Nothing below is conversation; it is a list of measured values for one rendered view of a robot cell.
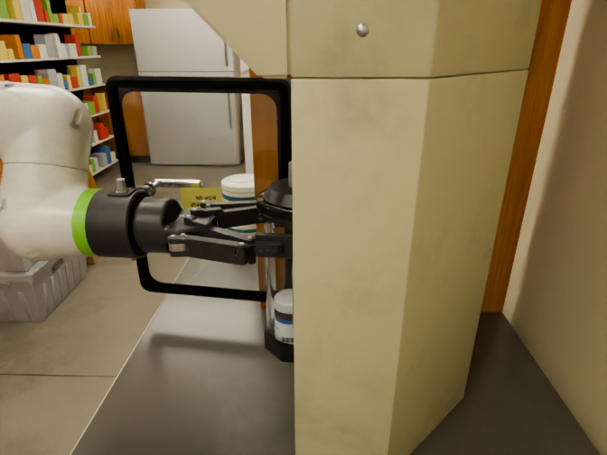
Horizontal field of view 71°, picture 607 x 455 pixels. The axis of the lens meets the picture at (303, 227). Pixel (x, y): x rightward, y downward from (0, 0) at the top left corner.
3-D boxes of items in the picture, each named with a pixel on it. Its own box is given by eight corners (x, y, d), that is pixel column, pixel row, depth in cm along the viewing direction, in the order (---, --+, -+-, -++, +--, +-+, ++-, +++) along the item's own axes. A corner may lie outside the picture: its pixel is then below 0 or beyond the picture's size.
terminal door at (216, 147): (294, 304, 79) (291, 77, 63) (141, 291, 83) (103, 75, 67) (294, 302, 79) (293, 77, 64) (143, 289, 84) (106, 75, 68)
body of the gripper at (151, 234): (126, 208, 51) (201, 211, 51) (154, 188, 59) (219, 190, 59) (135, 264, 54) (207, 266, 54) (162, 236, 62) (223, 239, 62)
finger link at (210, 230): (189, 213, 55) (181, 216, 54) (256, 231, 50) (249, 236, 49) (192, 240, 57) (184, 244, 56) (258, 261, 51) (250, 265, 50)
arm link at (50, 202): (32, 256, 64) (-30, 261, 53) (37, 173, 64) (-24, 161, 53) (123, 261, 63) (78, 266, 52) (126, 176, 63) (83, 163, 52)
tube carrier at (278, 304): (336, 314, 66) (341, 184, 58) (335, 361, 57) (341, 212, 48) (267, 311, 67) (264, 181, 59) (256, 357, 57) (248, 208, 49)
